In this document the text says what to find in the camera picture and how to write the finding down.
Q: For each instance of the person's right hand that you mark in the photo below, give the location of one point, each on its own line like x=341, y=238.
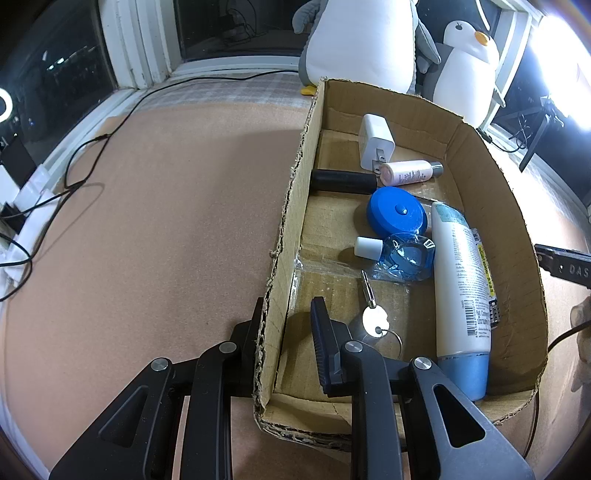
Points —
x=582, y=330

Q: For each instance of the black plug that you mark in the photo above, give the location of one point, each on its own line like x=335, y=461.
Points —
x=10, y=217

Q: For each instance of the white lotion bottle blue cap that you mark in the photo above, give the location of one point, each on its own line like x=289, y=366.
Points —
x=457, y=286

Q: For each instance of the black cylinder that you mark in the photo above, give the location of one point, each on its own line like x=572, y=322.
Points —
x=341, y=181

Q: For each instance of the checked cloth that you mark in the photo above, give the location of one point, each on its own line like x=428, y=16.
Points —
x=207, y=90

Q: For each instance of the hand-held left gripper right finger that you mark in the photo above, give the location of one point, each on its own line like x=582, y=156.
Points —
x=323, y=341

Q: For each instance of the small pink bottle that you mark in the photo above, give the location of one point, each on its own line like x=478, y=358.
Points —
x=411, y=172

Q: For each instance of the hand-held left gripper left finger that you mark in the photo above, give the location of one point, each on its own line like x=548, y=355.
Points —
x=207, y=392

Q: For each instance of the large penguin plush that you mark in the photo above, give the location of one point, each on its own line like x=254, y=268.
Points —
x=364, y=41

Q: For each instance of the blue round tape measure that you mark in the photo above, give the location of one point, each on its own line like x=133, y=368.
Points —
x=397, y=210

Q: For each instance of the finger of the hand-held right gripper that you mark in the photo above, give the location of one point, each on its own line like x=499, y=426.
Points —
x=547, y=259

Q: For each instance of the white power strip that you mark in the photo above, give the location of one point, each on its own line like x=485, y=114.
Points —
x=27, y=194

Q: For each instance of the cardboard box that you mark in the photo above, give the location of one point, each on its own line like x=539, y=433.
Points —
x=503, y=194

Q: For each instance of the white power adapter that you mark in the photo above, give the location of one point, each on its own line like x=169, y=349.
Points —
x=376, y=138

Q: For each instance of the black tripod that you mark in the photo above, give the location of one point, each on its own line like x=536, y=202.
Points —
x=535, y=138

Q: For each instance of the small penguin plush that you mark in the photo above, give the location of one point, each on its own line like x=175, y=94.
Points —
x=466, y=74

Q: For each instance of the blue glass perfume bottle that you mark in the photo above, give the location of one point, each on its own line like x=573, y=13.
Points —
x=406, y=256

